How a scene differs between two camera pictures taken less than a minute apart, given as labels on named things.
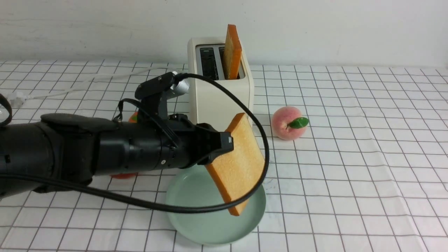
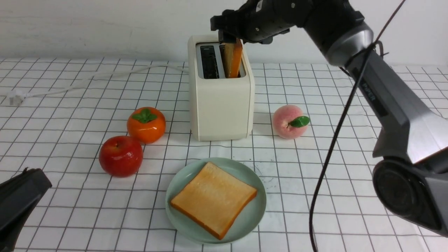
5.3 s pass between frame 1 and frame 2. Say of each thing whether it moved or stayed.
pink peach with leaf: stayed
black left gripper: moved
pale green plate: stayed
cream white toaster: stayed
